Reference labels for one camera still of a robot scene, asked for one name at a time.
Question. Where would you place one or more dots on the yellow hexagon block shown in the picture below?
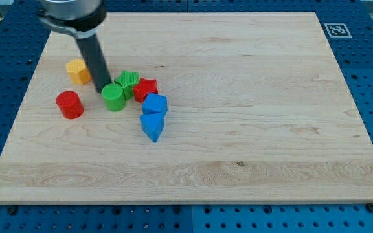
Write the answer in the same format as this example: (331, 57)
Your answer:
(78, 72)

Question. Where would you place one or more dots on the blue triangle block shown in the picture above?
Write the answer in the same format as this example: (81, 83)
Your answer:
(152, 125)

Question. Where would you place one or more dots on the blue cube block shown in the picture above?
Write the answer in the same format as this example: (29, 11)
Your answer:
(155, 103)

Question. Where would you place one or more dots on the red star block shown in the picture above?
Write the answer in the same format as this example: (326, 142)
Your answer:
(143, 88)

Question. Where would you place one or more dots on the green star block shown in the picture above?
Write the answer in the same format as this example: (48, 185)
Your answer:
(127, 80)

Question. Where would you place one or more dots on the light wooden board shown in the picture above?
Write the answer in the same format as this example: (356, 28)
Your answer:
(258, 113)

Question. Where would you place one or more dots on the green cylinder block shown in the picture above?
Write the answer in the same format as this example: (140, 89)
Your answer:
(113, 96)

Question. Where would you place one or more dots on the red cylinder block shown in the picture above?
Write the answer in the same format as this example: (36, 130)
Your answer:
(69, 104)

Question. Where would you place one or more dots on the black cylindrical pointer rod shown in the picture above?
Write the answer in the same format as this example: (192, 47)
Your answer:
(92, 54)

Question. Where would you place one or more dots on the white fiducial marker tag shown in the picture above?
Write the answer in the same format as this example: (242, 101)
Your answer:
(337, 30)

